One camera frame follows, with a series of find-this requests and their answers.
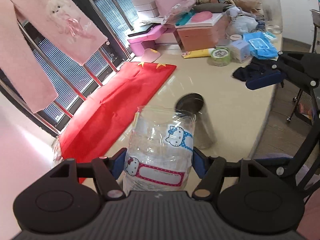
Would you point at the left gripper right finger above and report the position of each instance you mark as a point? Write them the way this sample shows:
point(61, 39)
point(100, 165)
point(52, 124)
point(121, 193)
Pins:
point(210, 171)

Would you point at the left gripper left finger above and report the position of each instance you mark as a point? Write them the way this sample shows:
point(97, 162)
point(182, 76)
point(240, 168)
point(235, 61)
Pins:
point(106, 172)

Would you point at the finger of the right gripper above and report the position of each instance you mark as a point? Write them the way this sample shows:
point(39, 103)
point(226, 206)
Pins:
point(265, 79)

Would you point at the clear Hello Kitty plastic cup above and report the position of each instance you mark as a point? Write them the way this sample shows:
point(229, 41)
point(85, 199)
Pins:
point(160, 152)

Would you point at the tall stainless steel cup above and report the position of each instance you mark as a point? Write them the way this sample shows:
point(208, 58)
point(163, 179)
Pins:
point(194, 104)

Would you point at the black cloth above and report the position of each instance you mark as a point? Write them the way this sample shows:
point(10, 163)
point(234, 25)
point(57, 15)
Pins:
point(254, 69)

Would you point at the small white blue box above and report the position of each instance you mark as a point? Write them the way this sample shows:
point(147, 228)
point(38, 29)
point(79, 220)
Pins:
point(240, 51)

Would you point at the blue wet wipes pack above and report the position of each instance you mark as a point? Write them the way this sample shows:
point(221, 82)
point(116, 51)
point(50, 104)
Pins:
point(259, 46)

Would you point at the red flag cloth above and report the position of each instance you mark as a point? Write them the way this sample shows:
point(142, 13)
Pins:
point(107, 113)

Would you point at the green tape roll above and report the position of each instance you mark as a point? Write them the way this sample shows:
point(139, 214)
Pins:
point(221, 57)

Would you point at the yellow tube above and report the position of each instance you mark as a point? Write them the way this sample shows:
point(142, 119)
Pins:
point(197, 53)

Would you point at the orange pink storage box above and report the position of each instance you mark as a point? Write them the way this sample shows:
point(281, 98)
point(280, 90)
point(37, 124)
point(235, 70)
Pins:
point(197, 38)

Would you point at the pink heart fan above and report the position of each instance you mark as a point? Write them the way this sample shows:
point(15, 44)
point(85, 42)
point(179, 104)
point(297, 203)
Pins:
point(150, 55)

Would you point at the pink low stool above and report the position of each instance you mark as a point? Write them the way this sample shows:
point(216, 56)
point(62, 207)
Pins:
point(157, 36)

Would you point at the white stacked boxes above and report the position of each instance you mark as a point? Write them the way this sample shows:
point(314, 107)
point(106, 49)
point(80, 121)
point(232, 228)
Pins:
point(145, 8)

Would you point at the metal window railing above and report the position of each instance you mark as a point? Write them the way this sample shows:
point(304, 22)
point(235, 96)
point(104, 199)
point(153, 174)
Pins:
point(53, 54)

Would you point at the pink towel with doll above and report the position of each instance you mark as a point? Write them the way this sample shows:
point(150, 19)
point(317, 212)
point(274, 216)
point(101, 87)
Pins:
point(59, 21)

